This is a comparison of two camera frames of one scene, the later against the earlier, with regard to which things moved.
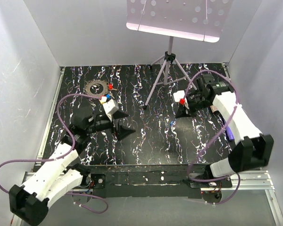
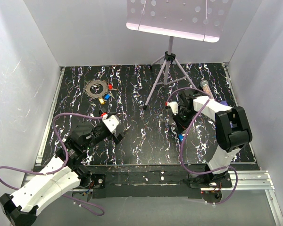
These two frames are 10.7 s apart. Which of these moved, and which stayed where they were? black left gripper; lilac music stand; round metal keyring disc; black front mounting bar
Moved: black left gripper
Stayed: black front mounting bar; lilac music stand; round metal keyring disc
